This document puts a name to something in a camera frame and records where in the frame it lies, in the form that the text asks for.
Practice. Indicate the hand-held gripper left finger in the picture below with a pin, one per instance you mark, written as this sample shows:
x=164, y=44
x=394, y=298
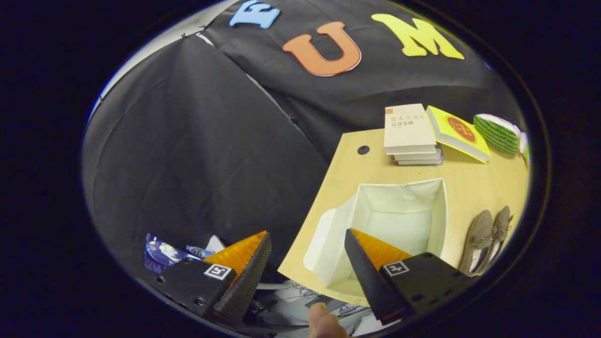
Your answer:
x=246, y=277

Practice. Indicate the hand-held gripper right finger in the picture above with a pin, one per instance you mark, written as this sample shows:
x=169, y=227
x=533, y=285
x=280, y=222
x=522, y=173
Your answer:
x=368, y=277

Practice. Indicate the white fabric storage box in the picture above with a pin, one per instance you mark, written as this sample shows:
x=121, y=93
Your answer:
x=399, y=225

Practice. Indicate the brown suede shoe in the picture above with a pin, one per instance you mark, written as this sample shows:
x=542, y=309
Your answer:
x=479, y=230
x=501, y=223

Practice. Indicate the blue printed packet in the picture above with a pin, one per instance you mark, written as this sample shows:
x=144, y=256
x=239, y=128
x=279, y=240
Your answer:
x=162, y=253

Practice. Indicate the blue-edged book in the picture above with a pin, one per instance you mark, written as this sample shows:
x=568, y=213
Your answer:
x=420, y=163

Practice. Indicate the white book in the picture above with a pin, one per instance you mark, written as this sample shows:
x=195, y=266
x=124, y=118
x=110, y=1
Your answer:
x=418, y=157

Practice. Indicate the black backdrop cloth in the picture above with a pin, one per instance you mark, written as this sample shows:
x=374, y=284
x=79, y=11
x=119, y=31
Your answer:
x=188, y=141

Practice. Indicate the beige book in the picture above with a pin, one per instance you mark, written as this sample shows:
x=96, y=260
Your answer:
x=408, y=134

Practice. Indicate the yellow book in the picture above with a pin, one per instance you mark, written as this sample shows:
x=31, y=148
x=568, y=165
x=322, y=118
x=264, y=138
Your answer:
x=469, y=148

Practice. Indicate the watermelon slice plush toy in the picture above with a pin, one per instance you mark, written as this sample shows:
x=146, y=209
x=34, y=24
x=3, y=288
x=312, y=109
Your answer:
x=495, y=134

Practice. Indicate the pink and green plush toy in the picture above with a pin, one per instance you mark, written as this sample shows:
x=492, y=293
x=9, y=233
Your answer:
x=525, y=150

